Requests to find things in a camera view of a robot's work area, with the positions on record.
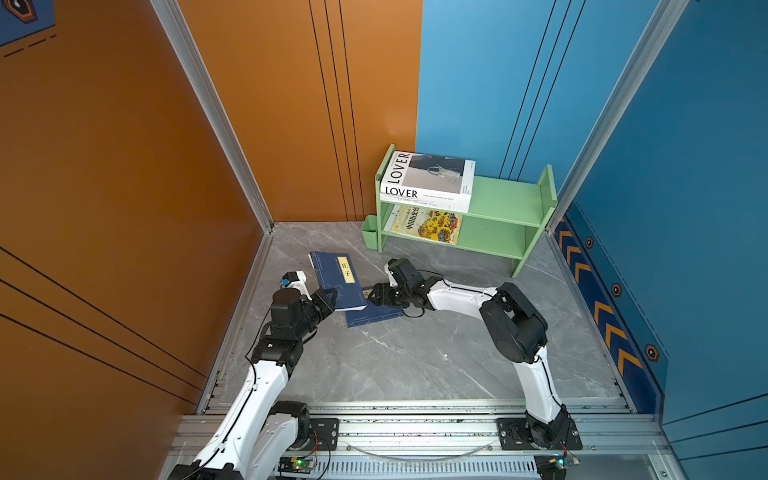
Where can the white book with brown pattern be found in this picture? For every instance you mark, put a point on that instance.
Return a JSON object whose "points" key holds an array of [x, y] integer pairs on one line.
{"points": [[436, 205]]}

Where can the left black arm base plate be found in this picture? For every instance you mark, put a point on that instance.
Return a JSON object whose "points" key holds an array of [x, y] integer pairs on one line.
{"points": [[317, 433]]}

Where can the white LOVER book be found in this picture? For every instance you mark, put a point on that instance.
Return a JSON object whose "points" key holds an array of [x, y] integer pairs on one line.
{"points": [[428, 178]]}

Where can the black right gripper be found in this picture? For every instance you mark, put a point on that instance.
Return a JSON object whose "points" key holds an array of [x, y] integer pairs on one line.
{"points": [[381, 295]]}

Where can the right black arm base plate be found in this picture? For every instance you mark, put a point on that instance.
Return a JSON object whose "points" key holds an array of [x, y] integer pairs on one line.
{"points": [[527, 434]]}

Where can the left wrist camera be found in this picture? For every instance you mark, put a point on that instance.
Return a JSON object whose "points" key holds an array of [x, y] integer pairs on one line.
{"points": [[296, 280]]}

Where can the left green circuit board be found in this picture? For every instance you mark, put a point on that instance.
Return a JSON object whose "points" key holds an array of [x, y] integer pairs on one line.
{"points": [[296, 467]]}

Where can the green circuit board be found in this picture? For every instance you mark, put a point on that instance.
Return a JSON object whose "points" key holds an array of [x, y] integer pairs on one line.
{"points": [[296, 467], [555, 467]]}

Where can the small green box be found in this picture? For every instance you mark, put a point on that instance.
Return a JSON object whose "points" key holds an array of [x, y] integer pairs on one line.
{"points": [[369, 230]]}

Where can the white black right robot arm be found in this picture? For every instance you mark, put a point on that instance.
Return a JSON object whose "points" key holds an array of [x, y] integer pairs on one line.
{"points": [[517, 330]]}

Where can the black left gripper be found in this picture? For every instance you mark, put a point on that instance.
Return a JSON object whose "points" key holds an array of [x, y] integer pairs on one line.
{"points": [[326, 307]]}

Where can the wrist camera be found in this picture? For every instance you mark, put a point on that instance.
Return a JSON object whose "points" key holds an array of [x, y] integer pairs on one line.
{"points": [[296, 280], [389, 272]]}

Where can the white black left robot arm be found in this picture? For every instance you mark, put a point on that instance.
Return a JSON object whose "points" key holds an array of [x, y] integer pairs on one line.
{"points": [[259, 428]]}

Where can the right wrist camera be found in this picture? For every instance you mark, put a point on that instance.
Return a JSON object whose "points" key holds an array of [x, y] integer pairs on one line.
{"points": [[389, 272]]}

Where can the yellow illustrated Chinese book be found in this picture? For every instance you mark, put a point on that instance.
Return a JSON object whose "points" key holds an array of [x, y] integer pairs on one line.
{"points": [[425, 224]]}

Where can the right green circuit board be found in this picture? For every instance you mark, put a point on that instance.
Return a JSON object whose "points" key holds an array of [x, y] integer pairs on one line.
{"points": [[555, 467]]}

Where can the aluminium mounting rail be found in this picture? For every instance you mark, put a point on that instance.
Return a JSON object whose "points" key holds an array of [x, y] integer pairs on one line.
{"points": [[605, 426]]}

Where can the green wooden two-tier shelf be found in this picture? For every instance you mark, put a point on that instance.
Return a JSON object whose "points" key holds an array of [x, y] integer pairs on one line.
{"points": [[505, 219]]}

